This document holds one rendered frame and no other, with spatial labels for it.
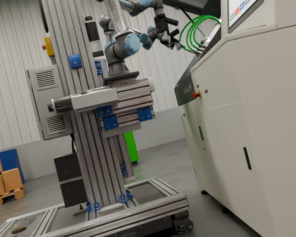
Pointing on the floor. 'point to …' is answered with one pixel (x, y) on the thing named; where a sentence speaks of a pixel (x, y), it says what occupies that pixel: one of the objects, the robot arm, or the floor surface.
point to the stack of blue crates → (9, 161)
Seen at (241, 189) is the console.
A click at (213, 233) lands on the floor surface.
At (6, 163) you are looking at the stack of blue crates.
